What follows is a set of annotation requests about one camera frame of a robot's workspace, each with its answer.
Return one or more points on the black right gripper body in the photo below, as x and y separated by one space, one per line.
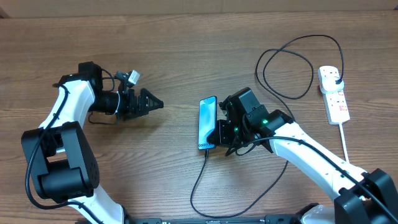
230 135

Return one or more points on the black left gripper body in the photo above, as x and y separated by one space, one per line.
126 106

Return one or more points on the blue Galaxy smartphone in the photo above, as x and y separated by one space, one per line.
206 122

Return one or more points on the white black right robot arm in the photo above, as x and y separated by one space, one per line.
241 121

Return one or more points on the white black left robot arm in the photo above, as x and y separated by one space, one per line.
62 170

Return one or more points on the white charger plug adapter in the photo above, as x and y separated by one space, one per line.
331 84

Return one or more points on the white power strip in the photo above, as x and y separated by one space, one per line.
335 103

